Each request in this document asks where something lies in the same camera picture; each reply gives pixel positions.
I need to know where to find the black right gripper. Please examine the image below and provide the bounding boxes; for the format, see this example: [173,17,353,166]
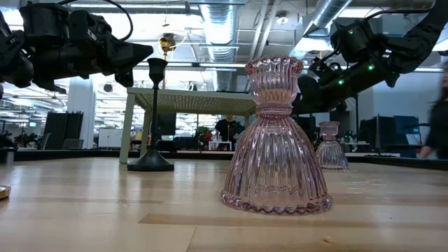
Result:
[293,57,377,115]

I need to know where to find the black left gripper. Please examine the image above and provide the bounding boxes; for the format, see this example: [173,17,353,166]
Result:
[33,9,154,88]

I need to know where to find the translucent grey vase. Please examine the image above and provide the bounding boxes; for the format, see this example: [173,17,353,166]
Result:
[314,120,350,171]

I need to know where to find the pink ribbed glass candle holder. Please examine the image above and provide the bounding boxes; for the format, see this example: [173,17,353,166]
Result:
[220,55,334,216]

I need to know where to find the black candlestick holder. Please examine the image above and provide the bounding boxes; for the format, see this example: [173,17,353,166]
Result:
[126,57,175,172]

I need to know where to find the black computer monitors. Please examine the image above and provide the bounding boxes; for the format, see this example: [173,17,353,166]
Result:
[358,115,421,157]

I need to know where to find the green perforated metal shelf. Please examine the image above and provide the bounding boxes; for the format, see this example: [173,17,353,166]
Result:
[118,87,258,165]

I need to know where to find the white cabinet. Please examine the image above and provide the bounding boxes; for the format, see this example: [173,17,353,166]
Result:
[97,127,124,148]

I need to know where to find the person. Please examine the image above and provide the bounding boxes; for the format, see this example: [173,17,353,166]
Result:
[213,115,243,152]
[419,61,448,160]

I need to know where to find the black cabinet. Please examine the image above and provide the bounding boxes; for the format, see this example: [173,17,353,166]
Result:
[43,111,85,151]

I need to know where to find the small white rack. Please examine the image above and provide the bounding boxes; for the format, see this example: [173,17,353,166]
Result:
[208,140,233,152]

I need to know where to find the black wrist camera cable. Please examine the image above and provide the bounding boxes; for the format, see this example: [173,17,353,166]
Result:
[57,0,135,42]

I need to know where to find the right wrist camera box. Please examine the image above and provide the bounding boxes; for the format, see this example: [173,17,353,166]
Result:
[330,19,376,64]

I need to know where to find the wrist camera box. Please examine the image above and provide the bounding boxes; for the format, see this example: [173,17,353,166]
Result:
[330,19,376,64]
[19,2,70,38]

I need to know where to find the silver ribbed ventilation duct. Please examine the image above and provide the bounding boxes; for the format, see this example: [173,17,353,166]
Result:
[293,0,354,48]
[199,3,239,92]

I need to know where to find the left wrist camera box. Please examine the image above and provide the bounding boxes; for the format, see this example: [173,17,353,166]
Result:
[19,2,70,38]

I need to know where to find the black aluminium table frame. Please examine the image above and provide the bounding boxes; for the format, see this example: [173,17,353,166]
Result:
[0,146,448,172]

